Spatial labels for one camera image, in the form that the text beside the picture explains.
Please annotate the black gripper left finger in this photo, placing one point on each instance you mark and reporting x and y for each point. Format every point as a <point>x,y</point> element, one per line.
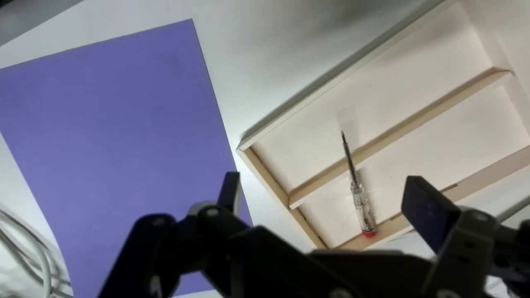
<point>220,249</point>

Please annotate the light wooden divided tray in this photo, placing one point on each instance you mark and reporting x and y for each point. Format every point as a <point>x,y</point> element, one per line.
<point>397,83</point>

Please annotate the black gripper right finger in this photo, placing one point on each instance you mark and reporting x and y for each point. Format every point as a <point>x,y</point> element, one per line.
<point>473,242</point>

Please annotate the purple paper sheet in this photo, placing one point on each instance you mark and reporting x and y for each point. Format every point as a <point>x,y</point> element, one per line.
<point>109,138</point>

